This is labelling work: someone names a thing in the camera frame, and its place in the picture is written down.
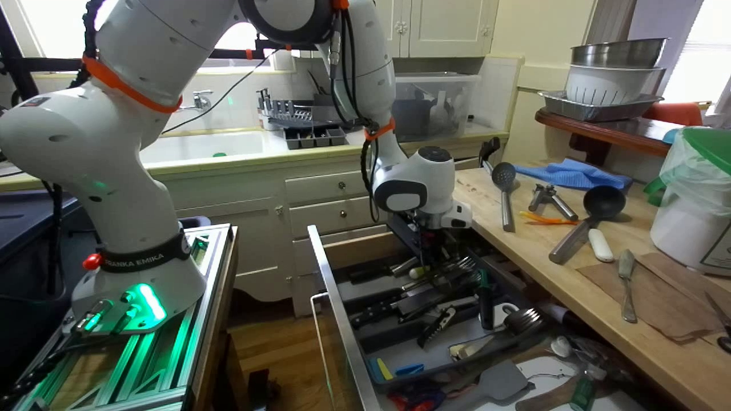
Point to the green bottle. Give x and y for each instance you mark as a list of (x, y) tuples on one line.
[(583, 394)]

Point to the orange peeler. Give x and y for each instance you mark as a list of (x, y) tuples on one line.
[(548, 219)]

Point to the black utensil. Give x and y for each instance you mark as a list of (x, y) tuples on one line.
[(488, 151)]

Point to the grey cutlery tray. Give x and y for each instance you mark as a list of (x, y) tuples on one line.
[(411, 348)]

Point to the black ladle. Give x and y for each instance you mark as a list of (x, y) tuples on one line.
[(599, 205)]

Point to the black serrated tool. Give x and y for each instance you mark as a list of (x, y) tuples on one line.
[(435, 328)]

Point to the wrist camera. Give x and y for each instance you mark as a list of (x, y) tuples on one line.
[(404, 233)]

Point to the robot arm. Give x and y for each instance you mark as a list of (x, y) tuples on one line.
[(114, 142)]

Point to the black compartment tray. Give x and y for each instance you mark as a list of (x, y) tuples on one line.
[(314, 137)]

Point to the blue cloth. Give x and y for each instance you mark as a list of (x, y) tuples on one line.
[(577, 174)]

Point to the foil tray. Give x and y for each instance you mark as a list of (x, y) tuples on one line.
[(594, 109)]

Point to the dish rack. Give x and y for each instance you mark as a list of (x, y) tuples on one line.
[(297, 111)]

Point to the wooden shelf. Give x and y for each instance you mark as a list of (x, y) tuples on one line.
[(605, 132)]

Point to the brown paper bag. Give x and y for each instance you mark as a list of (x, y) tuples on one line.
[(657, 291)]

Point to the white sink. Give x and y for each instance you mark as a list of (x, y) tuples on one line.
[(211, 145)]

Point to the clear plastic storage box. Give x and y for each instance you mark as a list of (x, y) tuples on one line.
[(437, 108)]

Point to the grey spatula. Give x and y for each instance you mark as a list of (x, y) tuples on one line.
[(497, 382)]

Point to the slotted steel spoon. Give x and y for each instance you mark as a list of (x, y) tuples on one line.
[(506, 194)]

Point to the window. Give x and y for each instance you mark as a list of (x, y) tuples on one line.
[(51, 25), (699, 51)]

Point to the scissors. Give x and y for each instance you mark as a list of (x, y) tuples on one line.
[(721, 319)]

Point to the red plastic tool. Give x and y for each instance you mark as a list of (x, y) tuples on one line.
[(417, 398)]

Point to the open kitchen drawer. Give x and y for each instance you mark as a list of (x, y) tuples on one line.
[(365, 365)]

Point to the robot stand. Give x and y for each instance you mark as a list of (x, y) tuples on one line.
[(143, 365)]

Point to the white bucket with plastic liner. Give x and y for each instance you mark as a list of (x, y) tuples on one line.
[(694, 217)]

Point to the chrome tap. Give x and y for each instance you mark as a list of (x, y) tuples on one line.
[(200, 101)]

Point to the white colander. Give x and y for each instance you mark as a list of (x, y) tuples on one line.
[(611, 85)]

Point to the blue plastic piece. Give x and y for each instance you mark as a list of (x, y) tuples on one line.
[(410, 369)]

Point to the steel bowl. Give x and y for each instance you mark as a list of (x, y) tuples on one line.
[(619, 52)]

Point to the steel garlic press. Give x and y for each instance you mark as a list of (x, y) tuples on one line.
[(551, 200)]

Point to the heap of forks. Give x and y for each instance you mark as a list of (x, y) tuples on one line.
[(445, 274)]

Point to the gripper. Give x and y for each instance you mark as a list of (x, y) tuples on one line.
[(438, 238)]

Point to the cream drawer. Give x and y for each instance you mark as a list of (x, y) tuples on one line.
[(325, 186), (331, 216)]

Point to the orange cloth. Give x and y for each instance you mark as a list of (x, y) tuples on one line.
[(677, 113)]

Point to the butter knife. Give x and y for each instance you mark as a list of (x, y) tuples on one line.
[(627, 279)]

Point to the cream wall cabinet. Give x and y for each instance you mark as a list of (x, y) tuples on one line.
[(445, 28)]

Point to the cream cabinet door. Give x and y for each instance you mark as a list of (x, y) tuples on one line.
[(251, 245)]

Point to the yellow plastic piece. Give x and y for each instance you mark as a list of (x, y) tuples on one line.
[(385, 369)]

